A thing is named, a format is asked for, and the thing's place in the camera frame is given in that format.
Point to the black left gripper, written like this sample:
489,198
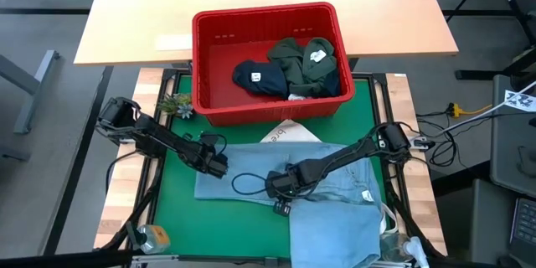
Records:
211,161

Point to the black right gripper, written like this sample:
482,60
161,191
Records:
282,184

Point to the light blue denim jeans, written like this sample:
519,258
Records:
335,230

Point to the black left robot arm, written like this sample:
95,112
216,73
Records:
159,138

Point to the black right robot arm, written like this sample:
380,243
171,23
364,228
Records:
335,159

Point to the red plastic laundry basket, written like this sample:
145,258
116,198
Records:
218,71

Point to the white printed tote bag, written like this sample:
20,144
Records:
289,134

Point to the small succulent plant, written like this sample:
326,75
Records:
178,106

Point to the green table mat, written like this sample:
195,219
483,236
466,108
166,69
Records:
234,230

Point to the navy garment with white tag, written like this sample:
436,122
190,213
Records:
264,79

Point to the plain navy garment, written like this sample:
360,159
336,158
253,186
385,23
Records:
333,84

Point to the dark green garment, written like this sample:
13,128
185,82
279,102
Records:
301,67

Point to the white paper strip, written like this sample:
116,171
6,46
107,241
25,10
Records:
173,42

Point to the white power strip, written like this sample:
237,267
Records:
422,143

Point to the clear glass cup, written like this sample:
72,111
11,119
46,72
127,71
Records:
414,249

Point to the light wooden desk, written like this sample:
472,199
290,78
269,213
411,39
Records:
167,0

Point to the black horizontal bar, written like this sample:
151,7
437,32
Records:
63,259

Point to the grey desk leg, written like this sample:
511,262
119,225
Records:
31,88

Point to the grey box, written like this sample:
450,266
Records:
490,218

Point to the grey cabinet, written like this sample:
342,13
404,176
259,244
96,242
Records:
511,155

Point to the dark keyboard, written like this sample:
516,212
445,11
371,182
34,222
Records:
525,226

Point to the white patterned marker tag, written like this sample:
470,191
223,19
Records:
519,101

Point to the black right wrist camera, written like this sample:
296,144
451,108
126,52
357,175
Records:
281,208

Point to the black floor rail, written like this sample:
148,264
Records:
79,159

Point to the black desk frame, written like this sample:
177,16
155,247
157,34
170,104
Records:
477,12

